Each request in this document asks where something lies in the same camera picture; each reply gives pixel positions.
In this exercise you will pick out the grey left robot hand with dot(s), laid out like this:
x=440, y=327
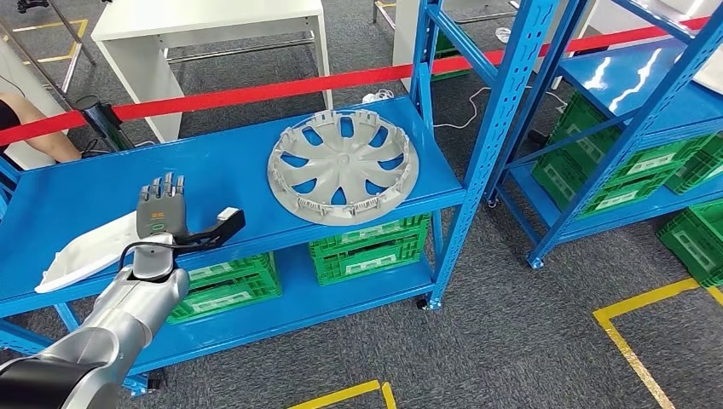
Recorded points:
x=161, y=214

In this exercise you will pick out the white curved plastic part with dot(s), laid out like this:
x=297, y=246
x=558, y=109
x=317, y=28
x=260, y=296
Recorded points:
x=85, y=254

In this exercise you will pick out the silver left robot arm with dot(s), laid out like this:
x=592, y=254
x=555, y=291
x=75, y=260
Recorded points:
x=113, y=322

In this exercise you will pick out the blue metal shelf rack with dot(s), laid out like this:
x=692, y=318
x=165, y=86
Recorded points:
x=226, y=158
x=621, y=73

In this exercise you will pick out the white plastic panel part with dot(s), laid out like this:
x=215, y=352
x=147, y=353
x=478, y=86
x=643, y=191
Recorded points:
x=712, y=76

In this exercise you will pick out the green plastic crate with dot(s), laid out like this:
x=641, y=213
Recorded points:
x=367, y=265
x=649, y=164
x=615, y=200
x=226, y=302
x=697, y=172
x=695, y=243
x=443, y=45
x=714, y=149
x=237, y=268
x=395, y=226

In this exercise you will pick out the person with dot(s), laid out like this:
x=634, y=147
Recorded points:
x=45, y=141

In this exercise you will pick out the red barrier belt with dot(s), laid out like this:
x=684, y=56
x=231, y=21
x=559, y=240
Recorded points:
x=282, y=89

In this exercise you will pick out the silver wheel hubcap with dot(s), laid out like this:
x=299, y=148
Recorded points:
x=343, y=164

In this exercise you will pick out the white partition panel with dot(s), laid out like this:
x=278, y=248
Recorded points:
x=17, y=73

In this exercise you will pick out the white table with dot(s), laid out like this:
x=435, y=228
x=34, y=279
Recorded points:
x=197, y=14

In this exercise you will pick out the black clamp device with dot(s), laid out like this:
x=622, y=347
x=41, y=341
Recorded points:
x=31, y=5

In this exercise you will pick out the black stanchion post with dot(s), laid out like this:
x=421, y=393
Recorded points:
x=104, y=121

